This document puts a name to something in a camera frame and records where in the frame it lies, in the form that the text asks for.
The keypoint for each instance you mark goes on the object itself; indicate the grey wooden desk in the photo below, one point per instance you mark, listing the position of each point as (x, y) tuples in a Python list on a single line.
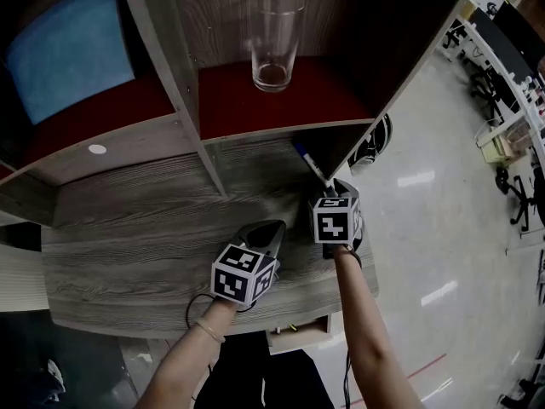
[(149, 262)]

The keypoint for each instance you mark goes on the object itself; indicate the black desk divider panel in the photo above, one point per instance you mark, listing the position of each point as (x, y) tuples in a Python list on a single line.
[(500, 43)]

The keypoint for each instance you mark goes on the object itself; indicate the clear drinking glass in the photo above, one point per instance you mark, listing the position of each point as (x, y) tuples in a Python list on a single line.
[(274, 58)]

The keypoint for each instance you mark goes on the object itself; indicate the black helmets pile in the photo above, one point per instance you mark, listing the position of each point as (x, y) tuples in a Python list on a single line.
[(372, 141)]

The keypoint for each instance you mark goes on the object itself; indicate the wooden drawer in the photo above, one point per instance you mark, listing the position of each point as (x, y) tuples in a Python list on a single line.
[(302, 335)]

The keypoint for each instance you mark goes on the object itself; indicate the white ribbed chair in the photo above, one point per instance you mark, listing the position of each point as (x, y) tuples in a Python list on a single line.
[(21, 279)]

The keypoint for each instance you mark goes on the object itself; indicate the person's left forearm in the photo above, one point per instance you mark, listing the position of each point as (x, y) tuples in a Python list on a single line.
[(183, 369)]

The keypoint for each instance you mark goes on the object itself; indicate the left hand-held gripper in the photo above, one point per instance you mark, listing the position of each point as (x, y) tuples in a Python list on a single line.
[(238, 277)]

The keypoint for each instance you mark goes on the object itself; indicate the beige storage box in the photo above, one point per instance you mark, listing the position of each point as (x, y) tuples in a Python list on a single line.
[(500, 143)]

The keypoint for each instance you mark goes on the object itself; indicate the black computer monitor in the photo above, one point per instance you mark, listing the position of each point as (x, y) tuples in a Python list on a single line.
[(519, 24)]

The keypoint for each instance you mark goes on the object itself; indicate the blue capped marker pen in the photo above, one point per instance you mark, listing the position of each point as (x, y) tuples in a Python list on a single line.
[(311, 162)]

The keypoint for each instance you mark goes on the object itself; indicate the black office chair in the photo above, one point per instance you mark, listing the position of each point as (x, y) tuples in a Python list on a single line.
[(489, 90), (521, 198)]

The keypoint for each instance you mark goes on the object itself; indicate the white round sticker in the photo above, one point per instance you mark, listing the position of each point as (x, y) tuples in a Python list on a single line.
[(97, 149)]

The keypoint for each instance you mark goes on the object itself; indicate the long white office desk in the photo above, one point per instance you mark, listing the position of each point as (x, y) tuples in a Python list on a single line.
[(526, 113)]

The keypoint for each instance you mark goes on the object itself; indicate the person's black clothing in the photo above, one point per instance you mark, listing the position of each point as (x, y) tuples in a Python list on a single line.
[(255, 377)]

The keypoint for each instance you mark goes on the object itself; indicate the grey wooden desk hutch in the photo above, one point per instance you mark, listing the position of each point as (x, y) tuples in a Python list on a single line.
[(170, 58)]

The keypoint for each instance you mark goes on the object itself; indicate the light blue board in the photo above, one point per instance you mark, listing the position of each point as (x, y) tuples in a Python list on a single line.
[(72, 53)]

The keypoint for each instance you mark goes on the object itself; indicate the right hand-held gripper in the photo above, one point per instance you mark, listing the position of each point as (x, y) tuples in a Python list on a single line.
[(334, 224)]

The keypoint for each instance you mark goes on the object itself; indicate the person's right forearm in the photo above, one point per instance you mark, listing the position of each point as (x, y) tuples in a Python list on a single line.
[(370, 347)]

